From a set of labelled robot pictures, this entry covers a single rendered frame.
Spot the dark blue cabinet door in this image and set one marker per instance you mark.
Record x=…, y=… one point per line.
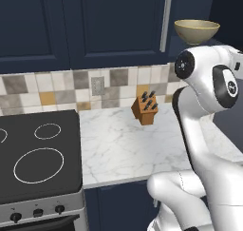
x=114, y=25
x=28, y=28

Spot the black stove knob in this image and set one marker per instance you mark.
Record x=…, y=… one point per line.
x=15, y=217
x=59, y=209
x=38, y=213

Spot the grey wall outlet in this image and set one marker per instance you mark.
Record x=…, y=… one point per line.
x=97, y=86

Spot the beige bowl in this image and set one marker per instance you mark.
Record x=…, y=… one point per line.
x=196, y=32

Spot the dark blue lower cabinet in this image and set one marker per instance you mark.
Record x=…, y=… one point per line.
x=120, y=209

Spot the wooden knife block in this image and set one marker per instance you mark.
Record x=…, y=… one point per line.
x=144, y=112

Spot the dark blue open cabinet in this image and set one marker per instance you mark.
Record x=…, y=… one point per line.
x=228, y=16

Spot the black hob stove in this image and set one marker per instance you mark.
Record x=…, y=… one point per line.
x=41, y=158

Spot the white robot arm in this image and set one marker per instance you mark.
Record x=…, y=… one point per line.
x=205, y=177

